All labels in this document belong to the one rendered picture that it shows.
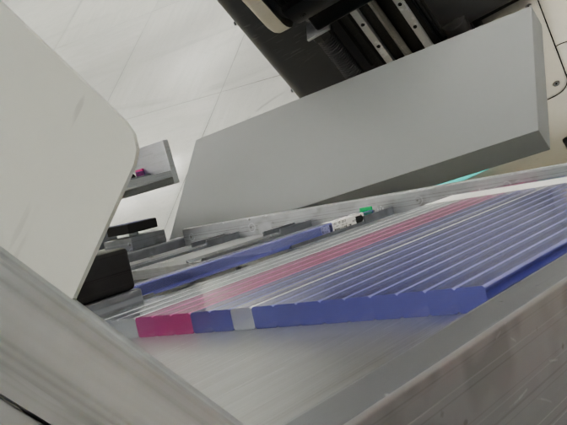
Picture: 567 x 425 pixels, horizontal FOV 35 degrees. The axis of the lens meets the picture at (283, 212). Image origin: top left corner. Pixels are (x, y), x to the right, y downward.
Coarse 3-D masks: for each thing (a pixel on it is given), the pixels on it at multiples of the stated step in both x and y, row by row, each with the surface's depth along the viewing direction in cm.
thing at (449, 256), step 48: (480, 192) 87; (528, 192) 76; (336, 240) 70; (384, 240) 62; (432, 240) 57; (480, 240) 52; (528, 240) 48; (192, 288) 58; (240, 288) 53; (288, 288) 49; (336, 288) 45; (384, 288) 42; (432, 288) 39; (480, 288) 38; (144, 336) 50
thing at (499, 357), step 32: (512, 288) 35; (544, 288) 34; (480, 320) 30; (512, 320) 31; (544, 320) 33; (416, 352) 28; (448, 352) 27; (480, 352) 29; (512, 352) 30; (544, 352) 33; (352, 384) 26; (384, 384) 25; (416, 384) 25; (448, 384) 27; (480, 384) 28; (512, 384) 30; (544, 384) 32; (320, 416) 23; (352, 416) 23; (384, 416) 24; (416, 416) 25; (448, 416) 26; (480, 416) 28; (512, 416) 30; (544, 416) 32
